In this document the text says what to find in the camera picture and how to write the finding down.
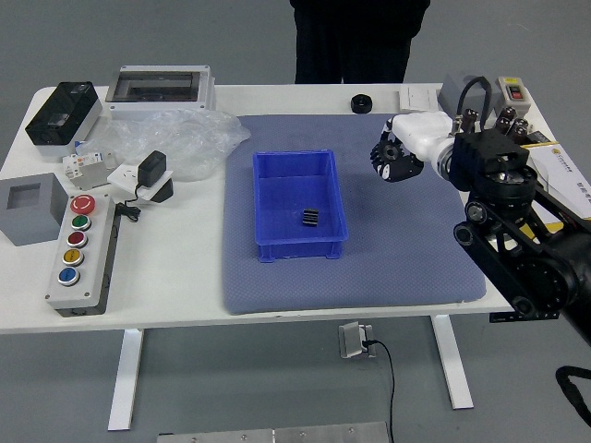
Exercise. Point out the grey metal plate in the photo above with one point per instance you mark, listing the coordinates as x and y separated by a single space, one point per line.
272 434

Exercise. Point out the black socket base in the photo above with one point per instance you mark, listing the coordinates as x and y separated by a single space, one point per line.
164 194

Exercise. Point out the clear plastic bag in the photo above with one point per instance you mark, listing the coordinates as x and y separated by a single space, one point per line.
194 138

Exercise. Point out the blue plastic bin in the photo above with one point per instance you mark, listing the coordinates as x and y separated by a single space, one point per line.
286 194

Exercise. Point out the white circuit breaker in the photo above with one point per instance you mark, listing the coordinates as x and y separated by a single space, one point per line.
85 168

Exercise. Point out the black table control panel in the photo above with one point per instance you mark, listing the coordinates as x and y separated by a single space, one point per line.
501 318

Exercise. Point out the black power adapter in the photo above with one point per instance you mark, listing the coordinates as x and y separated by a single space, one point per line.
151 168

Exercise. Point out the small black gear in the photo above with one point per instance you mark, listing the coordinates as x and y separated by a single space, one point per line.
310 218

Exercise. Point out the grey block with square hole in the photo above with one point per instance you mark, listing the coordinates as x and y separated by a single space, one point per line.
32 217

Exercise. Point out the beige red-green button switch box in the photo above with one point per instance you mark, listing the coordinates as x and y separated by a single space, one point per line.
513 92

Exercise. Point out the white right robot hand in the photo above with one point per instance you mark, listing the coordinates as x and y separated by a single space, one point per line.
425 131

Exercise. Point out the person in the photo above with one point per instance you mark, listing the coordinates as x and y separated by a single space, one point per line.
360 37

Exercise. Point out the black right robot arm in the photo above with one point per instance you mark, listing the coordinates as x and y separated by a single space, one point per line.
498 184

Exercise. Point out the yellow and white cardboard box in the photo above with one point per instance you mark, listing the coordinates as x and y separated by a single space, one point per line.
568 171

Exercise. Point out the white wall switch plate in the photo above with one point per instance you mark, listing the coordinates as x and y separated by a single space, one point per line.
418 99

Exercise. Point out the grey five-button control box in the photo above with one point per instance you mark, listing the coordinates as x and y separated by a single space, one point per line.
92 258

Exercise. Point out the black round nut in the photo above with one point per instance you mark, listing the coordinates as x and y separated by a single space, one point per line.
361 104

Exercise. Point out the small black flat part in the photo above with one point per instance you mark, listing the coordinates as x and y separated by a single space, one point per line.
539 137

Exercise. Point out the grey enclosure with clear lid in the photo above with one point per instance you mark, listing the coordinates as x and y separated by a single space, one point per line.
157 90

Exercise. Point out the blue-grey mat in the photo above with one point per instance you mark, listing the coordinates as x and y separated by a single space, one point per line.
369 277

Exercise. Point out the dark brown capacitor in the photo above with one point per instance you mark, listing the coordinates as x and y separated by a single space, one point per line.
520 130
471 119
502 125
508 112

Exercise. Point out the big black gear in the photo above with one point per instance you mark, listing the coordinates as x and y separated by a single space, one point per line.
387 154

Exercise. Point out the grey block with round hole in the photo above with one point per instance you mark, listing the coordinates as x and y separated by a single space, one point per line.
449 92

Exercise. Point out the white table leg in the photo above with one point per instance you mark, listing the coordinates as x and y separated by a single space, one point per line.
127 378
454 369

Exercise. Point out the white socket plate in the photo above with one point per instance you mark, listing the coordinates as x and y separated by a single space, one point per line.
122 175

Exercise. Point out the silver floor socket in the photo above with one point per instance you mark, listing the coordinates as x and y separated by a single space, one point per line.
351 339

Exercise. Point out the black box with white base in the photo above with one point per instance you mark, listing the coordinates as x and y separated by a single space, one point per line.
62 115

